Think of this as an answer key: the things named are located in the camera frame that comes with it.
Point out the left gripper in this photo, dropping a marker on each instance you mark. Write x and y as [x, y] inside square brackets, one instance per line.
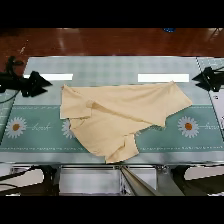
[27, 85]

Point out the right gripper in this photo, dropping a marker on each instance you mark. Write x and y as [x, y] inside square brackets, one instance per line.
[216, 80]

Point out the cream T-shirt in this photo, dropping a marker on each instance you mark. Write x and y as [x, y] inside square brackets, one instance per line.
[116, 110]

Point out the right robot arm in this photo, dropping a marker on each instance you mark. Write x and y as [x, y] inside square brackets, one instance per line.
[200, 183]

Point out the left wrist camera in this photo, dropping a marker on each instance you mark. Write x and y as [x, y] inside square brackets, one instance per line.
[13, 64]

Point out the silver frame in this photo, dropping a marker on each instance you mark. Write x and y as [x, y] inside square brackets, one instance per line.
[140, 186]

